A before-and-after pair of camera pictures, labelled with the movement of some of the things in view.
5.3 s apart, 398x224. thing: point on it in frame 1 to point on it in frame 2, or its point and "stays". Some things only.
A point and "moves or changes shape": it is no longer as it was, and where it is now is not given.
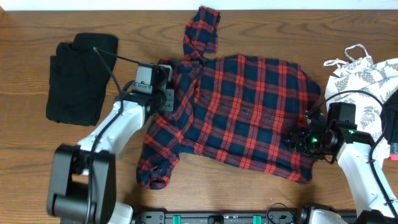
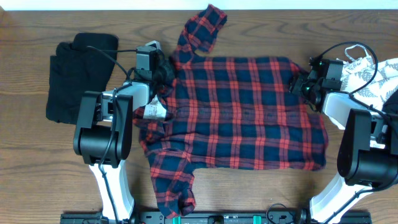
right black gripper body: [312, 144] to [303, 87]
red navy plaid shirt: [237, 110] moves or changes shape
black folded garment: [78, 79] stays
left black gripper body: [163, 101] to [161, 73]
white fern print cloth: [366, 84] stays
